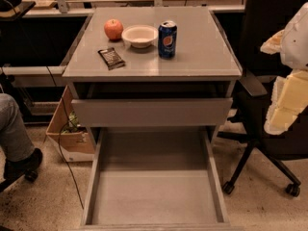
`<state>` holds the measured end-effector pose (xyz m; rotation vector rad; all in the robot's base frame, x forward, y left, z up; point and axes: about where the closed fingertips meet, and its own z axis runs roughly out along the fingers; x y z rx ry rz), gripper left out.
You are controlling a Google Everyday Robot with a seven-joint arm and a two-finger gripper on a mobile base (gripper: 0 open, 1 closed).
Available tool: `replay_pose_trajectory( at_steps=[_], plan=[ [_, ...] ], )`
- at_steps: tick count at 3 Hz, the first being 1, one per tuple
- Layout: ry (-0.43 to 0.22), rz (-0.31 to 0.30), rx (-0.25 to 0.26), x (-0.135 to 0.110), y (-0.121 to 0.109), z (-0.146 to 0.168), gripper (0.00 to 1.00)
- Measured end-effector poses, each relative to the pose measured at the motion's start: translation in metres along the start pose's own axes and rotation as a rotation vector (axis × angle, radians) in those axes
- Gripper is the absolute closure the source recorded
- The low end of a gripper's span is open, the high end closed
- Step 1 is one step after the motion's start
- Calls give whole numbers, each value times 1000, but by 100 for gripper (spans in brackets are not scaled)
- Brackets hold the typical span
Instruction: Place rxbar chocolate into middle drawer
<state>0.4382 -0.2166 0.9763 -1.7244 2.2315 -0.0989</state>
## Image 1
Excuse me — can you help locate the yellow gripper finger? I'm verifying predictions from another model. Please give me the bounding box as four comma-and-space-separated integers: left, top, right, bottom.
264, 70, 308, 135
260, 30, 284, 55

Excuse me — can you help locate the dark chocolate rxbar wrapper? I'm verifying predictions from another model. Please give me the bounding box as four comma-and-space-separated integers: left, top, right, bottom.
98, 47, 125, 70

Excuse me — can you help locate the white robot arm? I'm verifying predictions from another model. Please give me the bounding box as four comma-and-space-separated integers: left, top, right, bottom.
261, 3, 308, 135

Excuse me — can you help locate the grey drawer cabinet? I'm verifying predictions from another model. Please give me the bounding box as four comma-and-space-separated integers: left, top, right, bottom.
63, 7, 243, 144

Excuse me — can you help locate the open grey middle drawer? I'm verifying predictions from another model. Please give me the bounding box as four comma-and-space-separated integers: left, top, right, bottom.
80, 129, 244, 231

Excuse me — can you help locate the grey top drawer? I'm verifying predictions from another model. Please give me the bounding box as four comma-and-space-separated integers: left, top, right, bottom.
72, 98, 232, 127

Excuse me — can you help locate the black office chair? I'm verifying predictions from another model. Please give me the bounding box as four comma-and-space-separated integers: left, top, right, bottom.
218, 0, 308, 197

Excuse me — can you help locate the blue pepsi can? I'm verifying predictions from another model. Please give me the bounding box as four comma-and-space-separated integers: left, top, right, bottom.
158, 20, 177, 59

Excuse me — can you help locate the white paper bowl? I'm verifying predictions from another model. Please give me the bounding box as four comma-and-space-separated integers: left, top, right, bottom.
121, 25, 158, 48

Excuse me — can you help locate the red apple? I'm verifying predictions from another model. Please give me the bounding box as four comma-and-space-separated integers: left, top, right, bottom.
104, 19, 123, 40

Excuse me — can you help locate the cardboard box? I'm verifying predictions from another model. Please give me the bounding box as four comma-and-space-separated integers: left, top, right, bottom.
46, 86, 94, 162

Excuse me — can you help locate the black shoe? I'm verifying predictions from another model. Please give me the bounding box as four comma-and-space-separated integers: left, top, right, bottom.
4, 148, 42, 180

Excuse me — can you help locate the person leg in jeans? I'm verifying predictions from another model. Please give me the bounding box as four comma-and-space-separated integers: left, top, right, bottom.
0, 93, 35, 162

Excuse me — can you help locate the black floor cable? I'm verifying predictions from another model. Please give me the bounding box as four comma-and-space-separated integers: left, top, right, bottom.
44, 64, 85, 210

